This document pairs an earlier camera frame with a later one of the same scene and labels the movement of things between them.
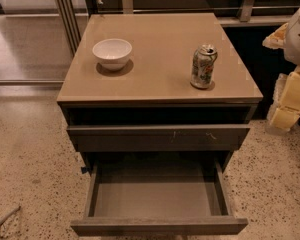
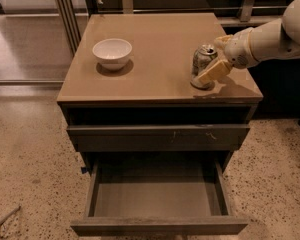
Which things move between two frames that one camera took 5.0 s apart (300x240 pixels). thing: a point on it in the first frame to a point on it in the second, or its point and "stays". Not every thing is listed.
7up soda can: (202, 71) stays
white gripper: (299, 39) to (239, 51)
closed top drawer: (159, 138) stays
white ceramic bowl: (113, 53) stays
